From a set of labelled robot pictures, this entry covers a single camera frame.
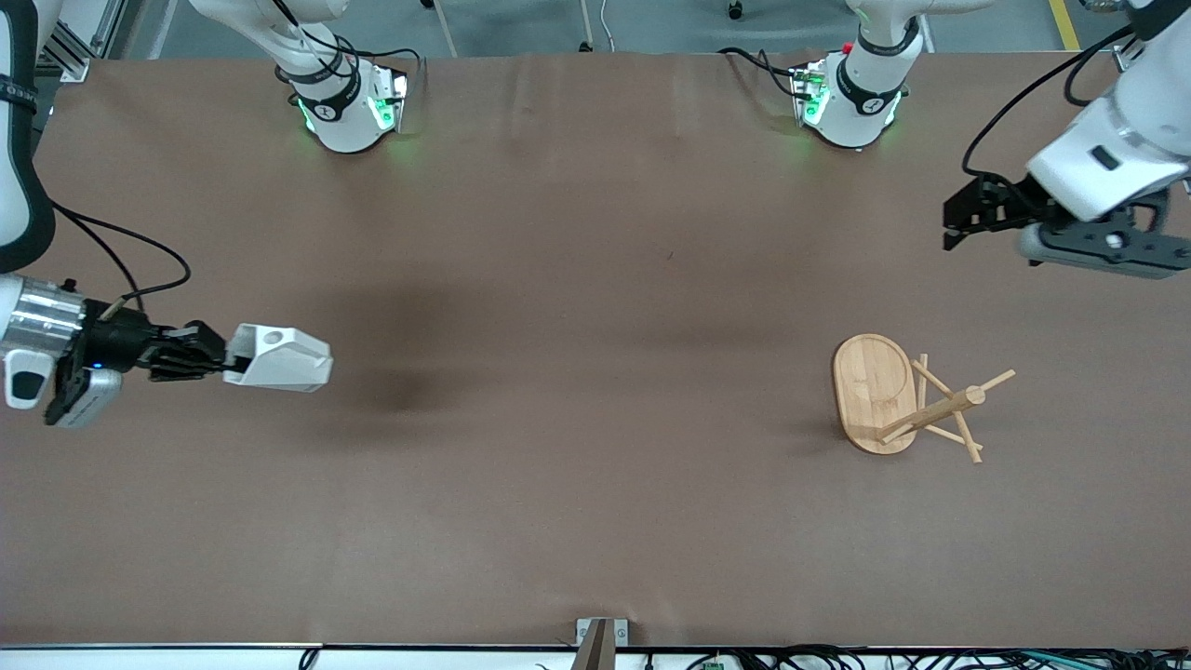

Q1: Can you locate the white faceted cup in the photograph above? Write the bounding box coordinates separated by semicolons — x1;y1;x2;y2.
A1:
221;323;334;393

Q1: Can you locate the wooden cup rack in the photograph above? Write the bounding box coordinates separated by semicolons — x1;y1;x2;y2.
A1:
831;333;1017;464

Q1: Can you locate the brown table cover sheet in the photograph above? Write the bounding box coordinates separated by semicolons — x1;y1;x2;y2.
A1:
0;51;1191;649

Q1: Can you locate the black left arm base cable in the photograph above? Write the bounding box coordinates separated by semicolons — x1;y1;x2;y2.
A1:
716;47;806;99

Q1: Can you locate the black arm base cable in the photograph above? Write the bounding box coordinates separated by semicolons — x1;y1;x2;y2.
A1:
335;37;424;89
716;47;806;99

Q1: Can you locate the black right arm base cable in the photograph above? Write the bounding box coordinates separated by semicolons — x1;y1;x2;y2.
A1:
335;37;424;89

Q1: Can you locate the black cable bundle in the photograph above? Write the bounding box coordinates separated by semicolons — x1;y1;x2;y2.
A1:
684;644;1191;670

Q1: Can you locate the metal bracket with dark post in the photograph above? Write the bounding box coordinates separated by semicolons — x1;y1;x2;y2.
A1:
569;618;630;670

